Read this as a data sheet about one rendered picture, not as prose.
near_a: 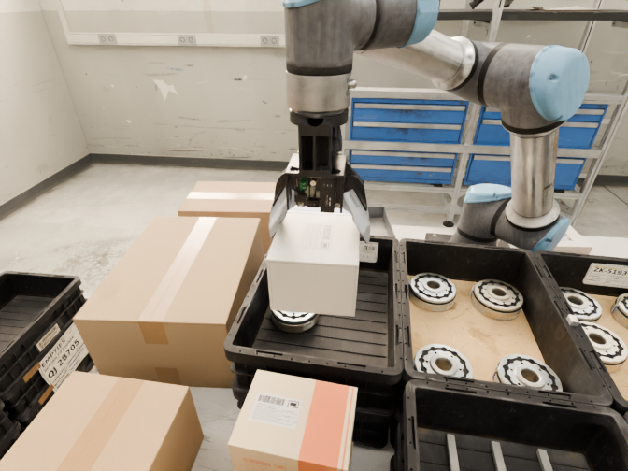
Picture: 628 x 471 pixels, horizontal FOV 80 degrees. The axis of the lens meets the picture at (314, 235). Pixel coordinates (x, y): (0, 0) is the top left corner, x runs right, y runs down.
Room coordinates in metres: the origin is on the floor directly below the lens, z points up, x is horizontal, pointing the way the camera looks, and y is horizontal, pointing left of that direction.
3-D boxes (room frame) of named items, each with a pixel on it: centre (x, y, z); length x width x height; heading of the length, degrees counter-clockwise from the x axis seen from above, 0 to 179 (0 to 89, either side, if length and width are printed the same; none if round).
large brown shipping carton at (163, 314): (0.71, 0.31, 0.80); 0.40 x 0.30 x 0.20; 178
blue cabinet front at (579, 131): (2.30, -1.39, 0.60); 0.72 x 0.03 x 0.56; 84
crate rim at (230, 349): (0.58, -0.03, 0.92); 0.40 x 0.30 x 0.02; 170
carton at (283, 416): (0.30, 0.02, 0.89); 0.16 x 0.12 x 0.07; 78
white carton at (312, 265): (0.48, -0.01, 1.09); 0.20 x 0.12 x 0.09; 174
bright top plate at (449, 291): (0.65, -0.27, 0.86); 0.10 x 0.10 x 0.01
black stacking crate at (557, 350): (0.53, -0.32, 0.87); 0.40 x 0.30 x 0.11; 170
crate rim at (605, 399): (0.53, -0.32, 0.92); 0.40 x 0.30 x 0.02; 170
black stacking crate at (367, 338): (0.58, -0.03, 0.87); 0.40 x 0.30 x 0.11; 170
